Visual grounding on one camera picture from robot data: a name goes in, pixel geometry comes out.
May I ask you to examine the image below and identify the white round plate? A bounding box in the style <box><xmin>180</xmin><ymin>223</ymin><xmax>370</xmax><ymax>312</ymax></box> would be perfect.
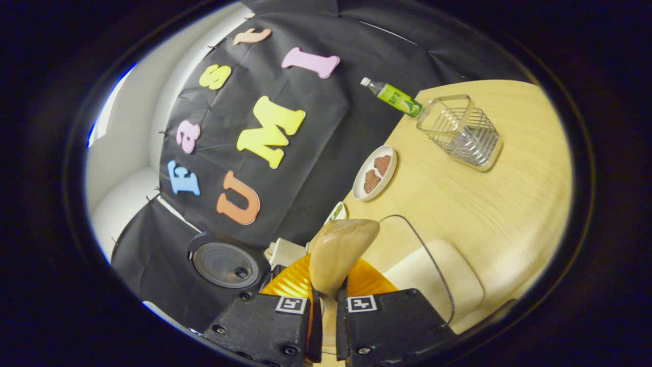
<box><xmin>352</xmin><ymin>144</ymin><xmax>398</xmax><ymax>202</ymax></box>

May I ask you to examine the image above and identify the wooden spoon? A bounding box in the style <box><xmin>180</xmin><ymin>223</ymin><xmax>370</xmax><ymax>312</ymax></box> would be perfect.
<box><xmin>308</xmin><ymin>219</ymin><xmax>381</xmax><ymax>352</ymax></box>

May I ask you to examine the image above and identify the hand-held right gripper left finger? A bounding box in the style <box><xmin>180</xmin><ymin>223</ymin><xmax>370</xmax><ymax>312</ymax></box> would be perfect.
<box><xmin>202</xmin><ymin>253</ymin><xmax>324</xmax><ymax>365</ymax></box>

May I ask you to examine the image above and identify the black backdrop cloth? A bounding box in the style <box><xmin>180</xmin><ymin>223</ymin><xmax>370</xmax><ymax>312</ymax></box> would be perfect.
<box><xmin>110</xmin><ymin>0</ymin><xmax>535</xmax><ymax>332</ymax></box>

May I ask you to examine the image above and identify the green tea bottle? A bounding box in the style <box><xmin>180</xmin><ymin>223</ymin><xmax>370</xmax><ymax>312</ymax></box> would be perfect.
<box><xmin>360</xmin><ymin>77</ymin><xmax>423</xmax><ymax>118</ymax></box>

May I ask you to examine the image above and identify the white toaster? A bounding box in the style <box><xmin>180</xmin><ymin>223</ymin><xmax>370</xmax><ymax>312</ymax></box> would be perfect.
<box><xmin>264</xmin><ymin>237</ymin><xmax>309</xmax><ymax>271</ymax></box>

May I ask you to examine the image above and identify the white compartment dish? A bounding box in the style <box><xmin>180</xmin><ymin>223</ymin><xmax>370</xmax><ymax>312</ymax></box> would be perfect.
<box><xmin>326</xmin><ymin>201</ymin><xmax>348</xmax><ymax>225</ymax></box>

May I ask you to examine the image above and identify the metal wire chopstick holder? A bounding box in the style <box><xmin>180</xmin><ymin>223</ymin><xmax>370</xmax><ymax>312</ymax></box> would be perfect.
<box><xmin>416</xmin><ymin>94</ymin><xmax>504</xmax><ymax>172</ymax></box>

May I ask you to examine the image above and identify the black and silver rice cooker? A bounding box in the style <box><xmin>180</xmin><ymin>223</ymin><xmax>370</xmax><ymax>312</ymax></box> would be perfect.
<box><xmin>186</xmin><ymin>232</ymin><xmax>271</xmax><ymax>306</ymax></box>

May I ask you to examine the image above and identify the clear box of white rice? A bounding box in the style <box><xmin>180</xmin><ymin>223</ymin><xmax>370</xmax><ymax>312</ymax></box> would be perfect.
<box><xmin>379</xmin><ymin>214</ymin><xmax>484</xmax><ymax>334</ymax></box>

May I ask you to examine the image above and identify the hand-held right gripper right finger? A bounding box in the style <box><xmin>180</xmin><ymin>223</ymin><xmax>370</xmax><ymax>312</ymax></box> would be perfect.
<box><xmin>334</xmin><ymin>257</ymin><xmax>456</xmax><ymax>365</ymax></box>

